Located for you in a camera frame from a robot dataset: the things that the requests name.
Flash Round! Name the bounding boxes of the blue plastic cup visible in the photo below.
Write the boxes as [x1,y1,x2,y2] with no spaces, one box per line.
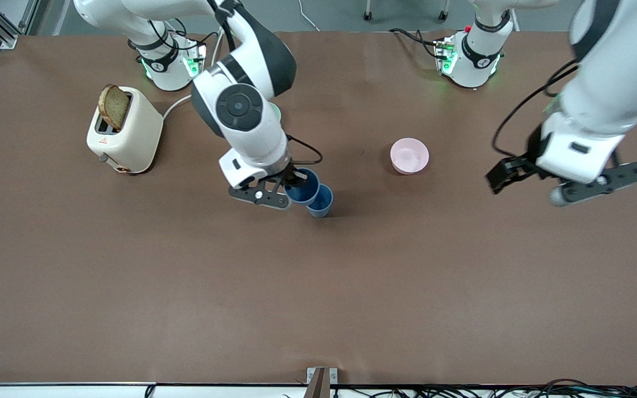
[285,168,321,206]
[306,184,334,218]

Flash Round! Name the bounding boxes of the black left base cable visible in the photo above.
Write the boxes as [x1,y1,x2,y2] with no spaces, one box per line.
[389,28,442,59]

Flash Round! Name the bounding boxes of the metal table edge bracket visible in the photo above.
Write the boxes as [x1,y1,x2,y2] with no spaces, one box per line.
[305,366,339,398]

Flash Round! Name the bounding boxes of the black right base cable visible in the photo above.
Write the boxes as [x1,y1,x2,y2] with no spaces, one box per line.
[128,18,220,56]

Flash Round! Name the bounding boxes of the tangled black cable bundle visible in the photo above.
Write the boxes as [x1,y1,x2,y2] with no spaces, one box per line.
[332,378,637,398]

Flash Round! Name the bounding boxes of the thin white floor cable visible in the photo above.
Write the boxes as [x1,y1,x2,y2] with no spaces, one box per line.
[297,0,321,32]

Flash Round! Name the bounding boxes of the pink bowl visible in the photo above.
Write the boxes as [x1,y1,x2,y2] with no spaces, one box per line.
[390,138,430,175]

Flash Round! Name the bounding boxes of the cream white toaster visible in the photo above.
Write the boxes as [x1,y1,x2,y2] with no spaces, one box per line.
[86,86,164,175]

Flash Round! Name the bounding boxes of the white toaster power cable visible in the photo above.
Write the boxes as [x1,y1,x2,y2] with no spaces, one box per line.
[162,30,226,120]

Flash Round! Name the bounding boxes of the brown bread slice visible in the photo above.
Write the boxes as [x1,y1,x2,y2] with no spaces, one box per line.
[98,83,131,131]

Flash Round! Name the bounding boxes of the black base cable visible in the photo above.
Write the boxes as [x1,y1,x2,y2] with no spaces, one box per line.
[128,18,220,56]
[389,28,442,59]

